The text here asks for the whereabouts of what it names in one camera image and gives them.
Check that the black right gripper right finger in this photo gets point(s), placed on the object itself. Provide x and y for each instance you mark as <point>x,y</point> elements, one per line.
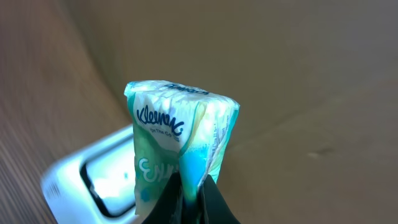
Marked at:
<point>213,208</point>

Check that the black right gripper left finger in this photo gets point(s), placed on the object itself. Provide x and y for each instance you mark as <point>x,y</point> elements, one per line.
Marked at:
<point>168,209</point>

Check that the teal tissue pack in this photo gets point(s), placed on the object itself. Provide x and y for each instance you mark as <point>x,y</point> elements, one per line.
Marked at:
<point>177,128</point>

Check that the white barcode scanner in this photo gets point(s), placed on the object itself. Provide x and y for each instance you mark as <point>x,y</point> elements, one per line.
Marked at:
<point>95,184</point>

